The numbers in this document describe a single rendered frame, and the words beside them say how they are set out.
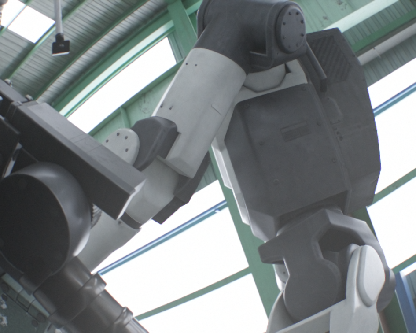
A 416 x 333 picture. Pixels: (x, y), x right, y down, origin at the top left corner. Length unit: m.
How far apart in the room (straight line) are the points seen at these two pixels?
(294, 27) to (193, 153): 0.24
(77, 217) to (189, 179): 0.42
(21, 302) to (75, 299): 0.10
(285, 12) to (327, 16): 10.40
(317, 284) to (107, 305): 0.47
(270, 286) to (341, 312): 9.27
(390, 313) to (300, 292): 3.23
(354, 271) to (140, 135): 0.35
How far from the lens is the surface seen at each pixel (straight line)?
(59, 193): 0.33
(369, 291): 0.75
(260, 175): 0.81
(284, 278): 1.02
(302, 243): 0.80
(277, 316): 0.82
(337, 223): 0.81
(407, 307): 9.60
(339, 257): 0.81
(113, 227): 0.74
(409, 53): 11.41
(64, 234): 0.33
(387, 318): 4.02
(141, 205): 0.73
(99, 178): 0.36
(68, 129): 0.40
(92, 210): 0.39
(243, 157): 0.83
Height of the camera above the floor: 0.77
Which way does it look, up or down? 25 degrees up
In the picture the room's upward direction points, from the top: 20 degrees counter-clockwise
